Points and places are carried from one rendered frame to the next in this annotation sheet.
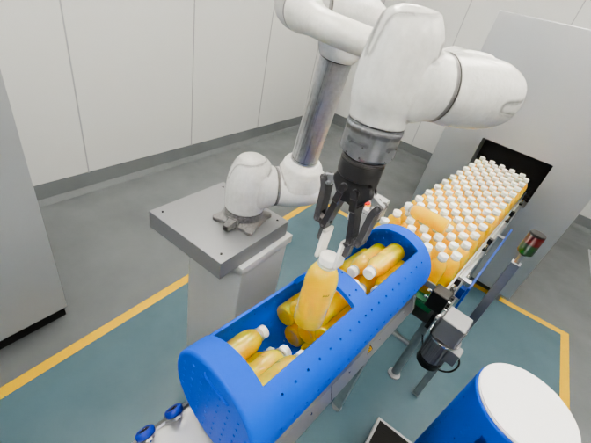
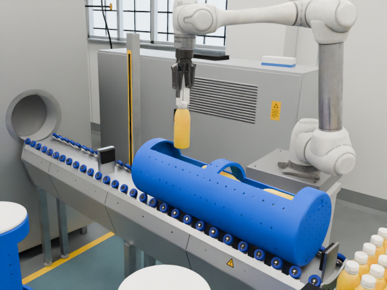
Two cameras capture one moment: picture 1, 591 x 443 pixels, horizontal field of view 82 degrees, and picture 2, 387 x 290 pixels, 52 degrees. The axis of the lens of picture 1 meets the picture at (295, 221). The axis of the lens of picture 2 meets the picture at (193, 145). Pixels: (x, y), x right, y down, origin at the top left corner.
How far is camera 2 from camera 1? 1.92 m
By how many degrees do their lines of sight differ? 85
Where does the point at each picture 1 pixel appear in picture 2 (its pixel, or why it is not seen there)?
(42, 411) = not seen: hidden behind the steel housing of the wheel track
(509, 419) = (152, 274)
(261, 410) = (142, 152)
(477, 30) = not seen: outside the picture
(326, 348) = (174, 164)
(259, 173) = (299, 127)
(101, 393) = not seen: hidden behind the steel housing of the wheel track
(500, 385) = (183, 281)
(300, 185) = (312, 144)
